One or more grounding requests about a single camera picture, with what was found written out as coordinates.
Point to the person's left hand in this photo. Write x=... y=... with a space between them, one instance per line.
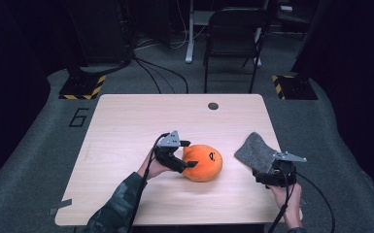
x=153 y=170

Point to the grey terry cloth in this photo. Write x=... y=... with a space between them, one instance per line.
x=255 y=152

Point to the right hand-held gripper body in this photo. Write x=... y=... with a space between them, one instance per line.
x=281 y=174

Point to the white desk leg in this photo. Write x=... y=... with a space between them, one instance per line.
x=258 y=61
x=190 y=48

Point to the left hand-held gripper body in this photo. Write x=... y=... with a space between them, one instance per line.
x=168 y=155

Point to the grey tape strip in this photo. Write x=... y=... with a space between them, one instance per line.
x=303 y=201
x=61 y=205

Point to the black folding chair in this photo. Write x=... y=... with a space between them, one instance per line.
x=233 y=35

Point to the dark round table grommet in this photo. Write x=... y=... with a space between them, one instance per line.
x=213 y=106

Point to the striped black stand base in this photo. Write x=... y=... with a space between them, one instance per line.
x=81 y=87
x=296 y=87

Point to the dark cabinet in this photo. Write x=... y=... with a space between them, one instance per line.
x=100 y=32

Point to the orange plush toy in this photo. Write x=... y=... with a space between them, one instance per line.
x=204 y=163

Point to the person's right hand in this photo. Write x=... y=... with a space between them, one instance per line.
x=289 y=202

